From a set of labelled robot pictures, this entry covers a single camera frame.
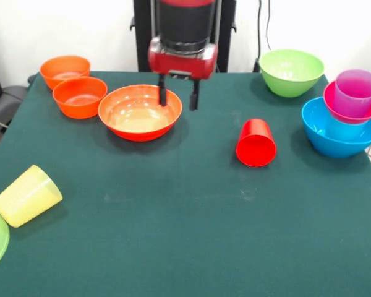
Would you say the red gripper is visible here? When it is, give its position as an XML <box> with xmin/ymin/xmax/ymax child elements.
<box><xmin>147</xmin><ymin>36</ymin><xmax>219</xmax><ymax>111</ymax></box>

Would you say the large orange bowl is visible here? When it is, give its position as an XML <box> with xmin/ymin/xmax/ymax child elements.
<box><xmin>97</xmin><ymin>84</ymin><xmax>184</xmax><ymax>143</ymax></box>

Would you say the red cup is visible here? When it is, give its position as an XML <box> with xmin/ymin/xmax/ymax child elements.
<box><xmin>236</xmin><ymin>118</ymin><xmax>278</xmax><ymax>168</ymax></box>

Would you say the small orange bowl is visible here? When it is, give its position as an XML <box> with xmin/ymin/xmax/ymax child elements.
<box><xmin>52</xmin><ymin>76</ymin><xmax>109</xmax><ymax>120</ymax></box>
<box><xmin>39</xmin><ymin>55</ymin><xmax>91</xmax><ymax>90</ymax></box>

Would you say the pink bowl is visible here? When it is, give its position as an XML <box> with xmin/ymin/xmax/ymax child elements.
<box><xmin>323</xmin><ymin>80</ymin><xmax>371</xmax><ymax>125</ymax></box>

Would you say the blue bowl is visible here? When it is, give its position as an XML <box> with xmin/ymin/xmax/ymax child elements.
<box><xmin>301</xmin><ymin>96</ymin><xmax>371</xmax><ymax>160</ymax></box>

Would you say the blue cup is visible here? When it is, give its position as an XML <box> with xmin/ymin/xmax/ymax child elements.
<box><xmin>324</xmin><ymin>116</ymin><xmax>369</xmax><ymax>140</ymax></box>

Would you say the purple cup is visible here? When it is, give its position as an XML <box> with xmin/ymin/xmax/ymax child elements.
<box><xmin>333</xmin><ymin>69</ymin><xmax>371</xmax><ymax>119</ymax></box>

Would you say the yellow cup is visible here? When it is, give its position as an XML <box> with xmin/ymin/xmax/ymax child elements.
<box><xmin>0</xmin><ymin>164</ymin><xmax>64</xmax><ymax>228</ymax></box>

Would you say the dark green table cloth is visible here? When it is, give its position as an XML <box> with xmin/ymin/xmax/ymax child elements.
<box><xmin>0</xmin><ymin>70</ymin><xmax>371</xmax><ymax>297</ymax></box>

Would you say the gray chair base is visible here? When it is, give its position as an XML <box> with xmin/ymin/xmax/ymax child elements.
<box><xmin>0</xmin><ymin>85</ymin><xmax>28</xmax><ymax>127</ymax></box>

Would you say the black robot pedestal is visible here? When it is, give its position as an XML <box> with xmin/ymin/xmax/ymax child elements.
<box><xmin>130</xmin><ymin>0</ymin><xmax>237</xmax><ymax>74</ymax></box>

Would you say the black wall cable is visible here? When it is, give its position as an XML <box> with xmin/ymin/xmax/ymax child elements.
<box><xmin>253</xmin><ymin>0</ymin><xmax>263</xmax><ymax>74</ymax></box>
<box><xmin>265</xmin><ymin>0</ymin><xmax>275</xmax><ymax>52</ymax></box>

